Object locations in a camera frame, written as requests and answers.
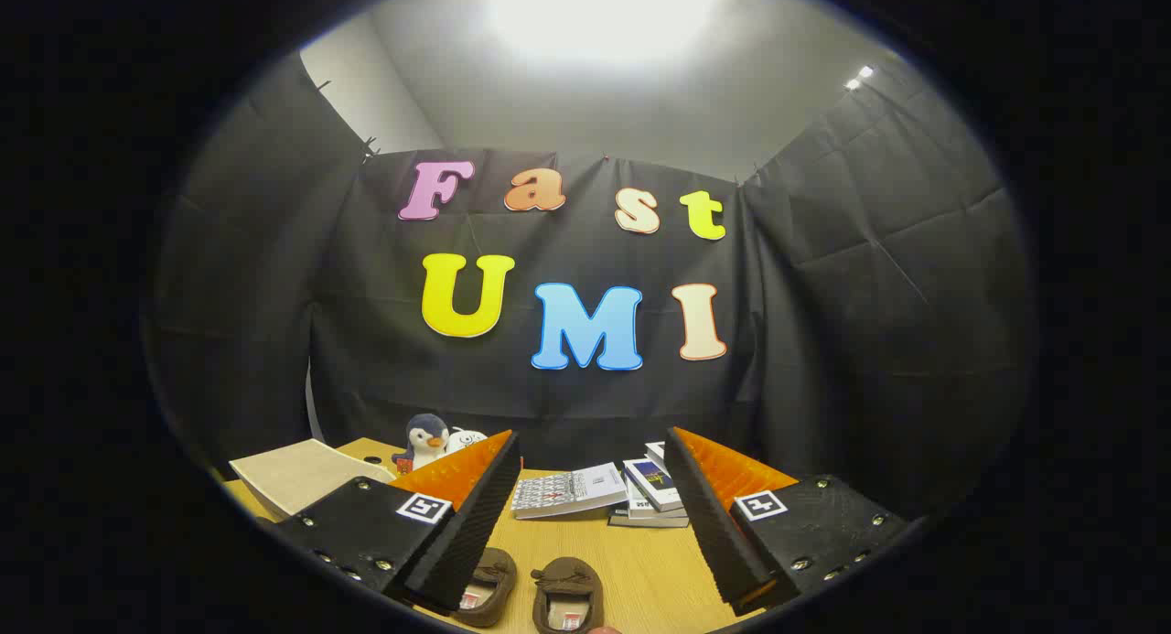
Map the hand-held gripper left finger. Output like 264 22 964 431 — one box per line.
273 429 521 614

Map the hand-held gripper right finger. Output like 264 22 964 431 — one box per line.
664 426 908 617

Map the brown fuzzy slipper shoe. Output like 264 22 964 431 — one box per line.
453 547 518 628
531 557 606 634

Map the beige fabric storage box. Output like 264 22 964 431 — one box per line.
229 438 396 518

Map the dark grey book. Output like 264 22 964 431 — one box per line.
608 508 690 529

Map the white book blue cover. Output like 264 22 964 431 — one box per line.
624 458 685 512

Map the white paperback book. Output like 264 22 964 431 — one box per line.
626 478 687 521

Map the grey patterned cover book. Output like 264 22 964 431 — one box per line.
510 462 628 521

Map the grey penguin plush toy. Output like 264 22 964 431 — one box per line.
392 414 451 473

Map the black backdrop cloth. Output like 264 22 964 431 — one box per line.
146 53 1039 525

